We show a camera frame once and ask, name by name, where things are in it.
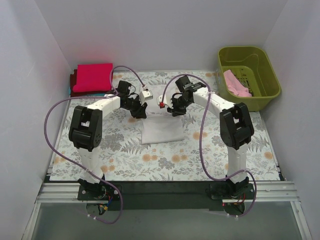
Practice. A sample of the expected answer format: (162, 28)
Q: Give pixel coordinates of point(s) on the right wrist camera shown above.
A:
(164, 101)

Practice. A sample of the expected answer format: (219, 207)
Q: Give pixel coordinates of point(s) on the pink t shirt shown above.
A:
(234, 85)

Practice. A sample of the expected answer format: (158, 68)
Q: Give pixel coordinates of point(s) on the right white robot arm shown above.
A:
(236, 131)

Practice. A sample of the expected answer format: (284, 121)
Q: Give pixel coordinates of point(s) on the folded teal t shirt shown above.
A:
(68, 90)

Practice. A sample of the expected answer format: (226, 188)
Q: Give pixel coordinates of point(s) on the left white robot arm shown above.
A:
(86, 131)

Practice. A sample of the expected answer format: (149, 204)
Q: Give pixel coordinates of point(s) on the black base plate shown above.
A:
(165, 195)

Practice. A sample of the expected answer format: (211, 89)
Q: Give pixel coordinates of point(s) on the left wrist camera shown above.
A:
(145, 95)

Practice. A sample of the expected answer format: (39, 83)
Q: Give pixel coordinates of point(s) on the white t shirt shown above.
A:
(159, 126)

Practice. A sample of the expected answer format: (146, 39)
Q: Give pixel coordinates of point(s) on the floral table mat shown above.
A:
(123, 157)

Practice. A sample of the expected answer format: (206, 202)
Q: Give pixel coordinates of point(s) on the folded magenta t shirt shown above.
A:
(88, 68)

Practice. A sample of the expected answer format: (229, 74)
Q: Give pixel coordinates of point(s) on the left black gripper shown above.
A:
(138, 108)

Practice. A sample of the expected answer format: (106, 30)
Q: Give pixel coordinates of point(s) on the aluminium rail frame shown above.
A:
(275, 215)

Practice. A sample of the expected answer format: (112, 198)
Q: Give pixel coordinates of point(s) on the green plastic basket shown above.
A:
(251, 66)

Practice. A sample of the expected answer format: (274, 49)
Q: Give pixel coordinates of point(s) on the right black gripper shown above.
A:
(175, 106)

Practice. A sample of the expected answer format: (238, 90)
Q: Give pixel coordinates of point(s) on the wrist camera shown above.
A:
(145, 95)
(164, 101)

